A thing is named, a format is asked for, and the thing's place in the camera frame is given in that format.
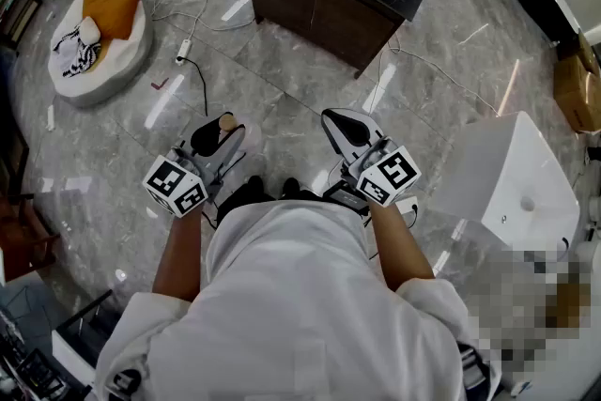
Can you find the brown wooden chair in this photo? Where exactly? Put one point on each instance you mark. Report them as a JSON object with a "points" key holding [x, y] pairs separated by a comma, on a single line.
{"points": [[26, 239]]}

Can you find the small white pillow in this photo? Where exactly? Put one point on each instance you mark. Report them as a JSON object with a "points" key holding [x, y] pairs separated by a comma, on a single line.
{"points": [[90, 30]]}

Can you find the black white striped cloth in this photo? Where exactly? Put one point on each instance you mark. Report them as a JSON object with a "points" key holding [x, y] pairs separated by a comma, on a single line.
{"points": [[80, 56]]}

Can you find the person's left black shoe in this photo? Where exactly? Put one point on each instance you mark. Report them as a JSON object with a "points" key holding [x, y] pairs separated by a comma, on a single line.
{"points": [[251, 188]]}

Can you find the person's right forearm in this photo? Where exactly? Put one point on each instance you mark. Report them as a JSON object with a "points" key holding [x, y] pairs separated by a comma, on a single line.
{"points": [[399, 249]]}

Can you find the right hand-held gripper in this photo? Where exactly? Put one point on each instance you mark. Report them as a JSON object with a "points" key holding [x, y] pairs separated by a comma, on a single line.
{"points": [[387, 176]]}

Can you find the round white floor cushion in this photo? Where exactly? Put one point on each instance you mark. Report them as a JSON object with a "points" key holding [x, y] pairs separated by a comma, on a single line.
{"points": [[124, 61]]}

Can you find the person's left forearm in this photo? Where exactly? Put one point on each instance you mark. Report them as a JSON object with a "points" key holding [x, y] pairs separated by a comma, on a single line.
{"points": [[180, 253]]}

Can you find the small tan cylindrical object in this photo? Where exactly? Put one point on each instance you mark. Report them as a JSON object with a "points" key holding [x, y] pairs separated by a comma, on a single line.
{"points": [[226, 124]]}

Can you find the person's right black shoe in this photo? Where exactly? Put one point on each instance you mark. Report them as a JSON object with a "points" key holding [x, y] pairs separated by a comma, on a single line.
{"points": [[290, 188]]}

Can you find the person's black shoe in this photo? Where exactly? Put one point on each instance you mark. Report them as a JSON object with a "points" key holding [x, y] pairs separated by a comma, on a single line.
{"points": [[251, 188], [290, 188]]}

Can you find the white cabinet block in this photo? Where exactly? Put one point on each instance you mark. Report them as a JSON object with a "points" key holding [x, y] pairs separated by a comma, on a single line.
{"points": [[512, 174]]}

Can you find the cardboard box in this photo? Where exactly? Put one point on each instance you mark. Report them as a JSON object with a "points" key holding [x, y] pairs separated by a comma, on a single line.
{"points": [[590, 54], [575, 94]]}

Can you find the black power adapter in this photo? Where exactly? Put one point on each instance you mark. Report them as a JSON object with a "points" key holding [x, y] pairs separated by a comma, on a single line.
{"points": [[345, 197]]}

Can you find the black metal stand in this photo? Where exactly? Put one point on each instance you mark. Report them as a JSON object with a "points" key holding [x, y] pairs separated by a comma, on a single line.
{"points": [[56, 343]]}

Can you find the white power strip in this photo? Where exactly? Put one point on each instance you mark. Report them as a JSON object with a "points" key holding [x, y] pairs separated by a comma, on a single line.
{"points": [[184, 51], [407, 205]]}

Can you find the dark vanity cabinet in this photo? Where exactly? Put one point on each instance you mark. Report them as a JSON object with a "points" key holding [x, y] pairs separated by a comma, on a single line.
{"points": [[319, 9]]}

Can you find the orange pillow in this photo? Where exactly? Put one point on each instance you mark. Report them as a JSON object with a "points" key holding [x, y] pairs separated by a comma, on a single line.
{"points": [[112, 11]]}

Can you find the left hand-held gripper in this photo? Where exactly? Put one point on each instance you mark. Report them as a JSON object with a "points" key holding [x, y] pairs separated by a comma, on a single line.
{"points": [[176, 185]]}

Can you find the person's white shirt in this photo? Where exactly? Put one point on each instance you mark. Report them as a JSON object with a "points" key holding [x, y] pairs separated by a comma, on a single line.
{"points": [[291, 305]]}

